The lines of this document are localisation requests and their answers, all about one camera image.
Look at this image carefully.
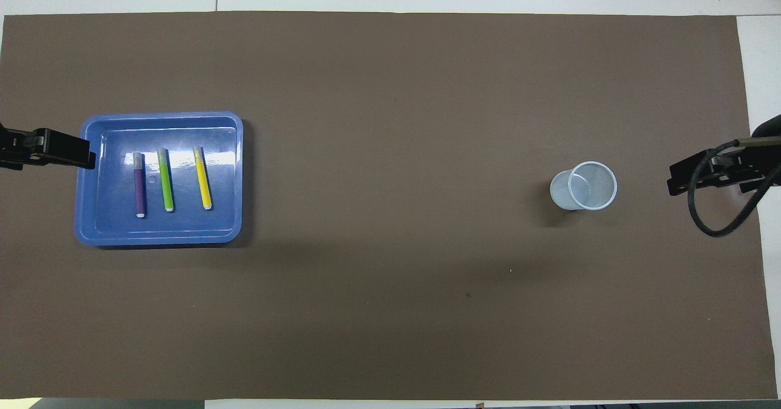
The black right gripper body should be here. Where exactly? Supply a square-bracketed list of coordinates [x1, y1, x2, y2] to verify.
[708, 115, 781, 194]

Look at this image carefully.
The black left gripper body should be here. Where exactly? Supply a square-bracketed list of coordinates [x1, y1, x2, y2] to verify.
[0, 122, 41, 170]

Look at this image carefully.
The purple pen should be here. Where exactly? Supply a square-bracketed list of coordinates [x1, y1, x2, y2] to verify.
[132, 151, 147, 219]

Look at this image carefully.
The green pen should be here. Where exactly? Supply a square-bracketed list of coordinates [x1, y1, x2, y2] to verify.
[157, 147, 175, 213]

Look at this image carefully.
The yellow pen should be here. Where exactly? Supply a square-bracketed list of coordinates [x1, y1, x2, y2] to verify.
[193, 145, 214, 211]

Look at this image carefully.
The translucent plastic cup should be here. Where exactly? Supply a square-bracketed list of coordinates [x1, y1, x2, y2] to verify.
[549, 161, 618, 212]

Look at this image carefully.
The blue plastic tray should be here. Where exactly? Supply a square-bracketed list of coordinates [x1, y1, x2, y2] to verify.
[74, 111, 244, 248]

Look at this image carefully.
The brown table mat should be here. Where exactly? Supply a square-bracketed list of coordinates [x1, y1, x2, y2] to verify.
[0, 11, 779, 400]

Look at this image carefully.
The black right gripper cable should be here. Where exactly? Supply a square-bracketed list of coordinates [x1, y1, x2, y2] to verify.
[688, 137, 781, 237]

